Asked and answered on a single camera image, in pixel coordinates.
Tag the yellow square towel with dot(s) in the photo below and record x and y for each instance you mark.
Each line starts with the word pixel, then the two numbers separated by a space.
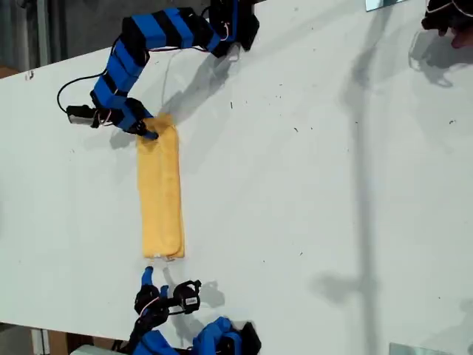
pixel 162 192

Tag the person's hand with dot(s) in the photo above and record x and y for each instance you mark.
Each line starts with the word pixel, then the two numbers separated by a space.
pixel 463 37

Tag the white container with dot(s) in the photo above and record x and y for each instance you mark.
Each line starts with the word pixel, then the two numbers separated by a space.
pixel 88 350

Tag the grey metal table leg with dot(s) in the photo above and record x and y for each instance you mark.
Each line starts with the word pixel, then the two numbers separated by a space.
pixel 40 342

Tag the black camera stalk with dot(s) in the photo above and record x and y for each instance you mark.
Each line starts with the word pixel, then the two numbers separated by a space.
pixel 168 304
pixel 95 118

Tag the black camera box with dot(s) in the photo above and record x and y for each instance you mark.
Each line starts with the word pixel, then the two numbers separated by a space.
pixel 79 115
pixel 187 297

